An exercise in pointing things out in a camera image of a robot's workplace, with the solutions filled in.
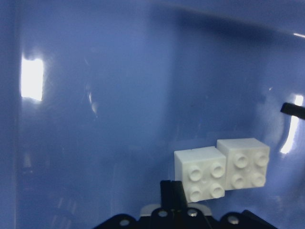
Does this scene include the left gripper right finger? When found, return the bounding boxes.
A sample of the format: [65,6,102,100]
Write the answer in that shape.
[280,103,305,119]

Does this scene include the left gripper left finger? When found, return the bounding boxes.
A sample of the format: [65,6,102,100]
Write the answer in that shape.
[160,180,188,211]

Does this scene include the white block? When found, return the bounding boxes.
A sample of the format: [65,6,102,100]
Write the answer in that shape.
[216,138,270,190]
[174,146,226,203]

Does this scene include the blue plastic tray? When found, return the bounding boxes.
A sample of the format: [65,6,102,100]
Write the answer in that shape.
[0,0,305,229]

